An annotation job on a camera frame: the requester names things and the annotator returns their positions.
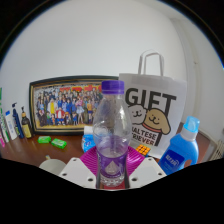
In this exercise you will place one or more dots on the white bottle with blue cap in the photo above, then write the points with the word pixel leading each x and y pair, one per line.
pixel 10 126

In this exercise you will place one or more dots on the clear purple-capped water bottle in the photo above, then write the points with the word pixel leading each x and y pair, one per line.
pixel 112 140

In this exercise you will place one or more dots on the white and green shuttlecock tube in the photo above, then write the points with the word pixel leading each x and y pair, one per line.
pixel 3 123

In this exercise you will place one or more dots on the white printed paper gift bag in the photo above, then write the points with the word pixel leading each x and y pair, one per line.
pixel 156 100

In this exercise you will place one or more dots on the white radiator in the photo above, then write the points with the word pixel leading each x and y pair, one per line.
pixel 218 150

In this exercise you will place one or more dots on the dark blue pump bottle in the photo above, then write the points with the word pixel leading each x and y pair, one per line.
pixel 18 125

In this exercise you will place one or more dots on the framed group picture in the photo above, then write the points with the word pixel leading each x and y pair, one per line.
pixel 66 106

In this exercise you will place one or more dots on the blue detergent bottle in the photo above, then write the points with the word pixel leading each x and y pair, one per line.
pixel 180 151

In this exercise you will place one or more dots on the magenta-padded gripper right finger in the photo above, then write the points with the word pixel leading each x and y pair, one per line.
pixel 146 171

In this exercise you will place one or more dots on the blue tissue pack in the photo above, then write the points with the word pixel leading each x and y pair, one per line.
pixel 88 141

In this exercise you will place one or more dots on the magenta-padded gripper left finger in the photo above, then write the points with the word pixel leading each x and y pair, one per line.
pixel 79 172

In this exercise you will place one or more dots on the colourful puzzle cube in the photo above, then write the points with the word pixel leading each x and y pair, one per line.
pixel 143 150

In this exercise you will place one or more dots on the amber pump bottle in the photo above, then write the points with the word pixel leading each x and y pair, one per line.
pixel 26 128

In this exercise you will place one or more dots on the flat round red coaster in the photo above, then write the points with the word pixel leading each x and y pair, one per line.
pixel 127 186

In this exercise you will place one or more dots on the green soap packet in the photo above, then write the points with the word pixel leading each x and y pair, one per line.
pixel 44 139
pixel 59 143

